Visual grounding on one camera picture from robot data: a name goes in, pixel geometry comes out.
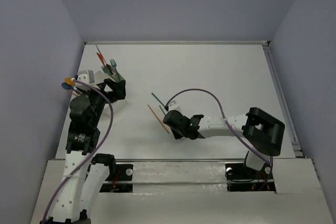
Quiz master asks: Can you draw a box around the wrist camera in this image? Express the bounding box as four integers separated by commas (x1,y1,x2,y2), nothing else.
71,70,94,90
164,100,182,113

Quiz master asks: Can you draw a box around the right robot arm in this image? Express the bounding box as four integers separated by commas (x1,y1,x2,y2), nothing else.
163,107,285,178

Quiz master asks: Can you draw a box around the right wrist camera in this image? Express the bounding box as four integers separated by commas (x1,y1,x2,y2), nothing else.
164,100,182,113

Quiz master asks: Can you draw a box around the teal fork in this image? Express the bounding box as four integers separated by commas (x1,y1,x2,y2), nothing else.
110,59,121,81
101,64,115,76

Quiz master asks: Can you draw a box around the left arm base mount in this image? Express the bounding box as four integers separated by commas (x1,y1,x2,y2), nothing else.
100,162,134,193

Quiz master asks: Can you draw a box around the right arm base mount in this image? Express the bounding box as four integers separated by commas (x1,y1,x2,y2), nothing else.
225,163,276,192

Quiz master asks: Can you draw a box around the orange plastic spoon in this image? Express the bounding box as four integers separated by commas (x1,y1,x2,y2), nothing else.
64,78,78,94

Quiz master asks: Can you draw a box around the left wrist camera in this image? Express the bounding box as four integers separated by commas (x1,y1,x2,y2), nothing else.
71,70,94,90

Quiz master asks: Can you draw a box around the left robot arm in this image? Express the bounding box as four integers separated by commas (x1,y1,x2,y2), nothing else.
41,76,126,223

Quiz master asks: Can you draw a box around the teal chopstick crossing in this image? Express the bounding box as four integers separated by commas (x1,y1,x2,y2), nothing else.
151,92,165,107

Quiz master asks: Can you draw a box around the white utensil caddy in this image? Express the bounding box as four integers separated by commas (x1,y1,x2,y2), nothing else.
75,70,128,114

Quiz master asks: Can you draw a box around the orange chopstick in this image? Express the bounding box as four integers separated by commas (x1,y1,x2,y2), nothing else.
147,104,169,134
66,90,79,97

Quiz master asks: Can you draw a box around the orange plastic knife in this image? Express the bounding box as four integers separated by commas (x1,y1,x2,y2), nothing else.
96,52,106,66

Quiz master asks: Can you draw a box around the blue plastic spoon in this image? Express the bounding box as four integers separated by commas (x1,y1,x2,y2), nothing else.
61,82,75,92

